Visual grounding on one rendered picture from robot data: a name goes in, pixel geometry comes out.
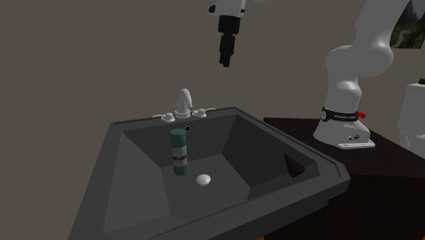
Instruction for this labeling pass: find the white faucet spout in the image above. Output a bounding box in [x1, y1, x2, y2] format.
[174, 88, 193, 120]

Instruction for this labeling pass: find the green spray can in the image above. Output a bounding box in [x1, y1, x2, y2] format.
[169, 127, 189, 177]

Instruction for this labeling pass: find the dark brown wedge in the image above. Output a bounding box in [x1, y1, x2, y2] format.
[284, 153, 306, 179]

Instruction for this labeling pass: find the white drain plug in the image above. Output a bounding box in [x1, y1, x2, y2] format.
[195, 174, 213, 187]

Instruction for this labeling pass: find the dark grey sink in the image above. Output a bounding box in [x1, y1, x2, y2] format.
[67, 106, 351, 240]

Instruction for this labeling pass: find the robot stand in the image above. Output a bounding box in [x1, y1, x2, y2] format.
[263, 116, 425, 240]

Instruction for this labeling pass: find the white faucet handle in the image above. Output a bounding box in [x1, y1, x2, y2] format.
[192, 106, 217, 119]
[153, 112, 176, 123]

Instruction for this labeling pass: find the landscape wall picture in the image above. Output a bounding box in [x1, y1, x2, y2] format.
[388, 0, 425, 50]

